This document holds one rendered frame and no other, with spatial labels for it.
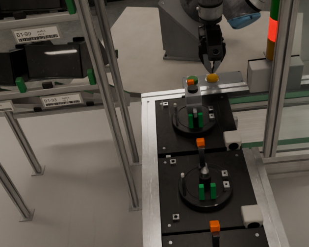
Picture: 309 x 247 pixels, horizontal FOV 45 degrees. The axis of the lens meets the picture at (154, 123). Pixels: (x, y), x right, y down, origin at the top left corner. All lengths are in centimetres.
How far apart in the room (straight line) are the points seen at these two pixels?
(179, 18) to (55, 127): 64
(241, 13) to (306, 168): 64
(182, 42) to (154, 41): 23
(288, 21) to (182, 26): 76
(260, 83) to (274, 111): 8
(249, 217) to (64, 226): 52
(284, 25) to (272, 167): 45
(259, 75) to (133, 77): 76
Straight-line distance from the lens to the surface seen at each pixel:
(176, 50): 161
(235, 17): 150
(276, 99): 94
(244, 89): 130
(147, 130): 117
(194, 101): 108
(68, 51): 83
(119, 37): 185
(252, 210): 94
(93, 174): 122
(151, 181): 104
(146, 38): 181
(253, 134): 120
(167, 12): 152
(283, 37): 84
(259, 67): 91
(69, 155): 130
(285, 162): 112
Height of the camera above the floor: 177
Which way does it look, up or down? 43 degrees down
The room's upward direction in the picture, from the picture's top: 9 degrees counter-clockwise
